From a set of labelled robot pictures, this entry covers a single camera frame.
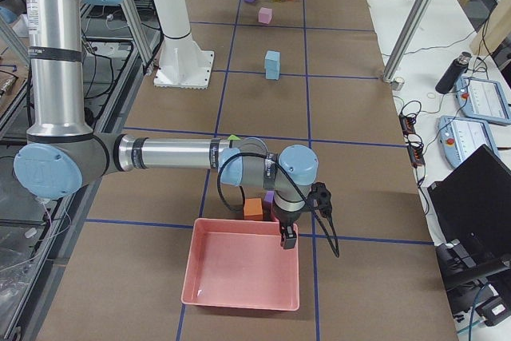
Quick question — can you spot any pink plastic tray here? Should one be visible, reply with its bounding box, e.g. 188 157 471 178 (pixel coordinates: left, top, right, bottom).
181 218 300 311

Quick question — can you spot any pink foam block near tray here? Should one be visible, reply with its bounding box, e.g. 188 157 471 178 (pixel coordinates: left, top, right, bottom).
270 208 279 222

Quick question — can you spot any lower teach pendant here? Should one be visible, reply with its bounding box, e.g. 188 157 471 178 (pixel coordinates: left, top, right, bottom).
438 115 500 169

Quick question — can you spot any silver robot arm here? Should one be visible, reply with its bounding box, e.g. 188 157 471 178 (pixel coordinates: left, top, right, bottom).
13 0 319 249

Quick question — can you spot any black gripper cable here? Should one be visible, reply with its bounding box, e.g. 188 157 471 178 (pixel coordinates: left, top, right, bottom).
216 152 341 259

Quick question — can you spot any black water bottle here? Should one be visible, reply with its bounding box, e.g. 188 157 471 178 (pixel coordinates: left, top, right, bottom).
435 51 472 94

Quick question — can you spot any upper teach pendant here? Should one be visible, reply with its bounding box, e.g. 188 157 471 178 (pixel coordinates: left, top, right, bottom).
454 75 510 125

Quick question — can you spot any black laptop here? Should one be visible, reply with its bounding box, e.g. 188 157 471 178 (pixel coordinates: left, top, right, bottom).
428 145 510 256

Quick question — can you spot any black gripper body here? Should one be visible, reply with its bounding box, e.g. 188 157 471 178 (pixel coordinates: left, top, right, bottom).
273 208 300 232

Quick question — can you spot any green foam block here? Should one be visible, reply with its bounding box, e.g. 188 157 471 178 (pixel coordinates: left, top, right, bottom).
228 134 241 141

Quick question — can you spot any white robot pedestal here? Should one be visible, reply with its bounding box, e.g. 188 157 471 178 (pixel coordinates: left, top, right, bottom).
153 0 215 89

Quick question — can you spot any black monitor stand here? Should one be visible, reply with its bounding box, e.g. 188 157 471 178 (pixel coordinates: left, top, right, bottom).
435 243 510 291

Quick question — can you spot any orange foam block right side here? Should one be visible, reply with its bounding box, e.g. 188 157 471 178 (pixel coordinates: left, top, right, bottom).
243 198 263 221

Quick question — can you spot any teach pendant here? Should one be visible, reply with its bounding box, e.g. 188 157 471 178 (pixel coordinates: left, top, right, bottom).
454 75 510 125
438 115 500 169

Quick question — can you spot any purple foam block right side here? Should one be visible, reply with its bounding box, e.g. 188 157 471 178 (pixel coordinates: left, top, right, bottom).
263 191 274 209

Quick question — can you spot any aluminium frame post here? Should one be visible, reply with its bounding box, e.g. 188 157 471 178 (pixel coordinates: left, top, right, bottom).
382 0 432 83

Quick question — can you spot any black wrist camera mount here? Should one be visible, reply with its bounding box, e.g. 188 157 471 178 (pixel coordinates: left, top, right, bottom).
311 181 333 218

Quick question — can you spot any small metal cylinder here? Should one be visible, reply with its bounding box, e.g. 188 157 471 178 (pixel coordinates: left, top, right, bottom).
390 77 405 91

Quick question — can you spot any light blue foam block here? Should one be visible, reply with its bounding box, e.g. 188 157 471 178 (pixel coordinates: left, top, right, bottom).
265 66 280 80
264 50 280 70

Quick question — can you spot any lilac pink foam block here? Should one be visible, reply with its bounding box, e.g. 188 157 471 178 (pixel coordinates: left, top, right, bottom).
258 7 273 25

